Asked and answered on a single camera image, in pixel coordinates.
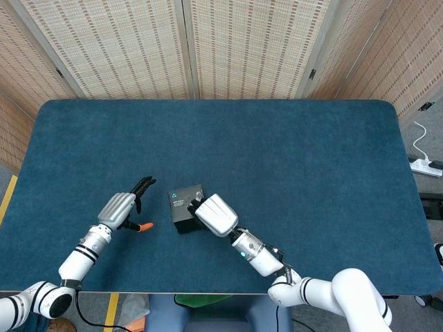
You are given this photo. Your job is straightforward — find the left robot hand orange thumb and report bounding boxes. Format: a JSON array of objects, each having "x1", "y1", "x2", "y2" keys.
[{"x1": 97, "y1": 175, "x2": 157, "y2": 233}]

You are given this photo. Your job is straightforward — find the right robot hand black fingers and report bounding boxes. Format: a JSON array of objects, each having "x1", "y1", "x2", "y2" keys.
[{"x1": 186, "y1": 192, "x2": 239, "y2": 239}]

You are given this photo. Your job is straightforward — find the black cardboard box cutout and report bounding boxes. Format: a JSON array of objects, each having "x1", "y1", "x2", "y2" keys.
[{"x1": 168, "y1": 184, "x2": 212, "y2": 235}]

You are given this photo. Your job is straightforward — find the blue felt table mat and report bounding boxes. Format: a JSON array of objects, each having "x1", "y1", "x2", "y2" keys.
[{"x1": 0, "y1": 99, "x2": 439, "y2": 295}]

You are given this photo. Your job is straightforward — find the white plastic bag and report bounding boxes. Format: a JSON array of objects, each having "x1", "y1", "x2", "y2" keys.
[{"x1": 116, "y1": 293, "x2": 152, "y2": 329}]

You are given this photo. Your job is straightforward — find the blue robot torso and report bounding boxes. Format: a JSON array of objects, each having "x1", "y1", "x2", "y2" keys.
[{"x1": 144, "y1": 294, "x2": 293, "y2": 332}]

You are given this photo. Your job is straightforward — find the orange packet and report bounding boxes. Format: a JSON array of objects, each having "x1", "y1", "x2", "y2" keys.
[{"x1": 126, "y1": 317, "x2": 147, "y2": 332}]

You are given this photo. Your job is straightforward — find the brown shoe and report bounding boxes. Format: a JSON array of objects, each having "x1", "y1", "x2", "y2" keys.
[{"x1": 46, "y1": 317, "x2": 78, "y2": 332}]

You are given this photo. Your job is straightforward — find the woven bamboo screen panel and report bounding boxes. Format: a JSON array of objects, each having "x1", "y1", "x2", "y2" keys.
[
  {"x1": 300, "y1": 0, "x2": 395, "y2": 101},
  {"x1": 181, "y1": 0, "x2": 342, "y2": 100},
  {"x1": 0, "y1": 0, "x2": 77, "y2": 174},
  {"x1": 337, "y1": 0, "x2": 443, "y2": 120},
  {"x1": 10, "y1": 0, "x2": 195, "y2": 100}
]

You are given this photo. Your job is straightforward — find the white power strip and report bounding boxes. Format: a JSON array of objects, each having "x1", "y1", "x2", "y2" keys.
[{"x1": 409, "y1": 157, "x2": 443, "y2": 177}]

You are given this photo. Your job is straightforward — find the black equipment base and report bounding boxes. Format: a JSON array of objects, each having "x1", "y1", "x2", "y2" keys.
[{"x1": 419, "y1": 192, "x2": 443, "y2": 219}]

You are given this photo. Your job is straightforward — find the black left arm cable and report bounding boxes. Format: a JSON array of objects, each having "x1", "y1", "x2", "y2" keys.
[{"x1": 74, "y1": 290, "x2": 134, "y2": 332}]

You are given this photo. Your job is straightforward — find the white power cable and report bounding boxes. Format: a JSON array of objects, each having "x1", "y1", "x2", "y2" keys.
[{"x1": 413, "y1": 120, "x2": 432, "y2": 163}]

